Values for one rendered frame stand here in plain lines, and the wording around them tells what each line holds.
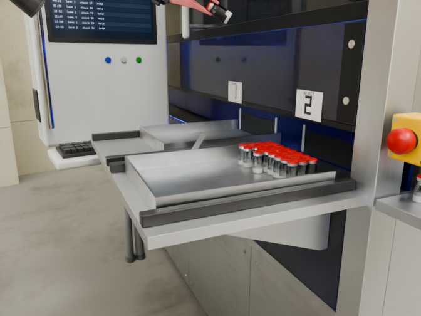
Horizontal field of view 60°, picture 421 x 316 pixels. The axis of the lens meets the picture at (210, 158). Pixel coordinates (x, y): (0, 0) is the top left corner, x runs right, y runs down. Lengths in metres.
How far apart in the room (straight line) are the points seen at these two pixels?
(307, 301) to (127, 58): 1.06
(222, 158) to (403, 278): 0.45
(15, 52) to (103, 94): 2.52
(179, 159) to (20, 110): 3.22
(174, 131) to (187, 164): 0.35
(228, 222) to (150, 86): 1.04
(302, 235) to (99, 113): 0.96
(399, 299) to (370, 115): 0.40
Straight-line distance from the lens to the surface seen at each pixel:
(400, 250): 0.82
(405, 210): 0.67
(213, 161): 0.86
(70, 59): 1.43
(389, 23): 0.67
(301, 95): 0.83
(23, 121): 3.98
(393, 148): 0.61
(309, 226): 0.77
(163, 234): 0.52
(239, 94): 1.07
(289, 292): 1.00
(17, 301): 2.08
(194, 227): 0.54
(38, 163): 4.08
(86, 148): 1.28
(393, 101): 0.68
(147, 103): 1.52
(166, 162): 0.82
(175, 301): 1.87
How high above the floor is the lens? 1.12
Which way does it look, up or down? 15 degrees down
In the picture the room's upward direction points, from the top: straight up
